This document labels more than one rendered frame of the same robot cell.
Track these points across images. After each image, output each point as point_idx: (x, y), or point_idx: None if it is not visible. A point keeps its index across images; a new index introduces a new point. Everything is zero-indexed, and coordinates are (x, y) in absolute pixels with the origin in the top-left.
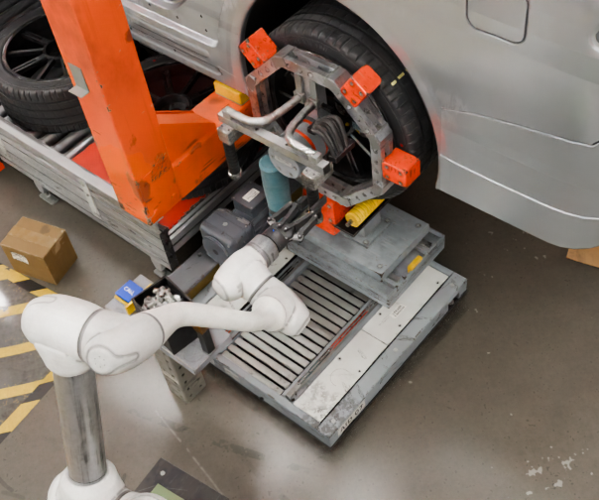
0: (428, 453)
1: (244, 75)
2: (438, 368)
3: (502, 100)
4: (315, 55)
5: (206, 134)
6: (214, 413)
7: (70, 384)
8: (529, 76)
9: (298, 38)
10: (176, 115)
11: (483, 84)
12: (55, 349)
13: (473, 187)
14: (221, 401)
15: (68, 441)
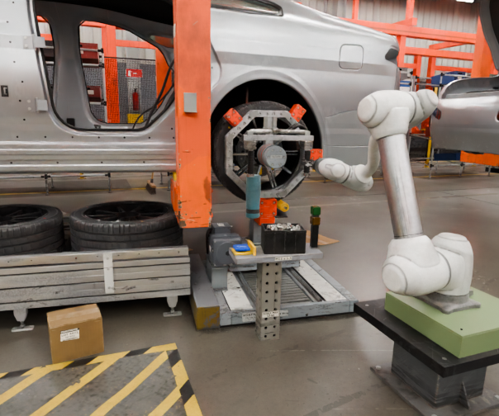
0: (382, 295)
1: None
2: (337, 279)
3: (353, 99)
4: None
5: None
6: (297, 333)
7: (406, 141)
8: (363, 82)
9: (252, 107)
10: None
11: (344, 95)
12: (404, 106)
13: (339, 155)
14: (291, 328)
15: (411, 194)
